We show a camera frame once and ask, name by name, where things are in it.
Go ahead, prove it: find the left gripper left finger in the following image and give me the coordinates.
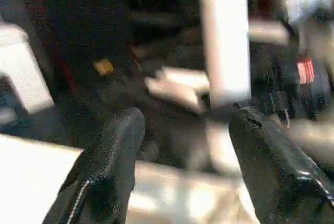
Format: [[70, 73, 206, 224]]
[[43, 107, 147, 224]]

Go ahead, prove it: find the white cabinet with glass doors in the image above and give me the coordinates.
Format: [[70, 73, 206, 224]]
[[0, 22, 55, 116]]

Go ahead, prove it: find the small tan label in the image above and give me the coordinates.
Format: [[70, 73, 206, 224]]
[[92, 57, 115, 75]]

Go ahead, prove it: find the white plastic table top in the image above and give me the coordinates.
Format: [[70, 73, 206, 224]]
[[0, 132, 261, 224]]

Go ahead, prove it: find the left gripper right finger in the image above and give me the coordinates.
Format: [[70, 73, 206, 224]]
[[228, 105, 334, 224]]

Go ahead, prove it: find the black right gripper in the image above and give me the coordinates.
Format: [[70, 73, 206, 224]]
[[270, 43, 331, 120]]

